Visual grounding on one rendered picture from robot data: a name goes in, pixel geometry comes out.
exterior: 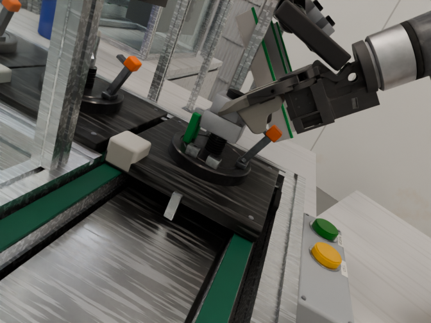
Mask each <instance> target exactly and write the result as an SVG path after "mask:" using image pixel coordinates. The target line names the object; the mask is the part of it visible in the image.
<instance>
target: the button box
mask: <svg viewBox="0 0 431 323"><path fill-rule="evenodd" d="M315 220H316V218H315V217H313V216H311V215H309V214H308V213H303V230H302V239H301V257H300V275H299V285H298V302H297V312H296V323H354V318H353V310H352V305H351V296H350V288H349V282H348V273H347V268H346V260H345V255H344V246H343V240H342V233H341V231H340V230H339V229H338V233H339V234H338V236H337V237H336V239H335V240H329V239H327V238H324V237H323V236H321V235H320V234H319V233H317V232H316V231H315V229H314V228H313V226H312V224H313V222H314V221H315ZM317 242H324V243H326V244H328V245H331V246H332V247H333V248H334V249H335V250H336V251H337V252H338V253H339V254H340V255H341V258H342V263H341V264H340V265H339V266H338V267H337V268H336V269H332V268H329V267H327V266H325V265H323V264H322V263H321V262H319V261H318V260H317V259H316V258H315V256H314V255H313V253H312V248H313V246H314V245H315V244H316V243H317Z"/></svg>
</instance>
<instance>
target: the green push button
mask: <svg viewBox="0 0 431 323"><path fill-rule="evenodd" d="M312 226H313V228H314V229H315V231H316V232H317V233H319V234H320V235H321V236H323V237H324V238H327V239H329V240H335V239H336V237H337V236H338V234H339V233H338V230H337V228H336V227H335V226H334V225H333V224H332V223H331V222H329V221H327V220H325V219H321V218H319V219H316V220H315V221H314V222H313V224H312Z"/></svg>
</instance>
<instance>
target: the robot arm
mask: <svg viewBox="0 0 431 323"><path fill-rule="evenodd" d="M275 17H276V18H277V19H278V20H279V21H278V22H279V25H280V27H281V29H282V30H283V31H284V32H286V33H291V34H293V33H294V34H295V35H296V36H297V37H298V38H299V39H300V40H301V41H302V42H303V43H304V44H306V45H307V46H308V47H309V48H310V49H311V50H313V52H315V53H316V54H317V55H318V56H319V57H320V58H321V59H323V60H324V61H325V62H326V63H327V64H329V66H331V68H333V69H334V70H336V71H339V72H338V73H337V74H335V73H334V72H333V71H331V70H330V69H329V68H328V67H327V66H326V65H324V64H323V63H322V62H320V61H319V60H315V61H314V62H313V63H312V64H310V65H307V66H304V67H302V68H300V69H297V70H294V71H292V72H289V73H287V74H285V75H283V76H281V77H280V78H279V79H278V80H275V81H272V82H270V83H268V84H266V85H263V86H261V87H258V88H256V89H253V90H251V91H249V92H246V93H244V94H245V95H243V96H241V97H238V98H236V99H234V100H231V101H228V102H227V103H225V104H224V106H223V107H222V108H221V109H220V110H219V112H218V115H219V116H223V115H226V114H229V113H232V112H237V113H238V114H239V116H240V117H241V119H242V120H243V121H244V123H245V124H246V125H247V127H248V128H249V129H250V131H251V132H252V133H254V134H257V135H258V134H261V133H263V132H264V131H265V130H266V125H267V124H268V123H270V122H271V119H272V113H273V112H276V111H278V110H279V109H280V108H281V107H282V104H283V102H284V101H286V103H287V107H286V109H287V112H288V114H289V118H290V120H291V121H292V123H293V125H294V128H295V130H296V132H297V134H300V133H304V132H306V131H310V130H312V129H316V128H319V127H321V126H325V125H328V124H331V123H334V122H335V121H334V120H335V119H338V118H341V117H344V116H347V115H350V114H352V113H356V112H360V111H362V110H366V109H368V108H372V107H374V106H378V105H380V102H379V100H378V96H377V91H378V89H380V90H382V91H385V90H389V89H391V88H394V87H398V86H400V85H404V84H406V83H410V82H412V81H415V80H417V79H421V78H425V77H427V76H430V80H431V10H430V11H429V12H426V13H423V14H421V15H418V16H416V17H413V18H411V19H409V20H406V21H404V22H401V23H398V24H395V25H394V26H391V27H388V28H385V29H383V30H381V31H378V32H376V33H374V34H371V35H368V36H367V37H366V38H365V42H364V41H363V40H360V41H358V42H356V43H353V44H352V45H351V47H352V51H353V57H354V60H355V61H354V62H351V63H350V62H348V61H349V60H350V58H351V55H350V54H349V53H347V52H346V51H345V50H344V49H343V48H342V47H341V46H340V45H339V44H338V43H337V42H335V41H334V40H333V39H332V38H331V37H329V36H328V35H327V34H326V33H325V32H324V31H323V30H322V29H321V28H319V27H318V26H317V25H316V24H315V23H314V22H312V21H311V20H310V19H309V18H308V17H307V14H306V12H305V10H304V8H303V7H302V6H300V5H298V4H294V3H291V2H290V1H288V0H285V1H284V2H283V3H282V4H281V5H280V7H279V8H278V9H277V11H276V12H275ZM351 73H355V74H356V77H355V79H354V80H352V81H349V80H348V76H349V75H350V74H351ZM305 128H306V129H305Z"/></svg>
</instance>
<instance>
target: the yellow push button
mask: <svg viewBox="0 0 431 323"><path fill-rule="evenodd" d="M312 253H313V255H314V256H315V258H316V259H317V260H318V261H319V262H321V263H322V264H323V265H325V266H327V267H329V268H332V269H336V268H337V267H338V266H339V265H340V264H341V263H342V258H341V255H340V254H339V253H338V252H337V251H336V250H335V249H334V248H333V247H332V246H331V245H328V244H326V243H324V242H317V243H316V244H315V245H314V246H313V248H312Z"/></svg>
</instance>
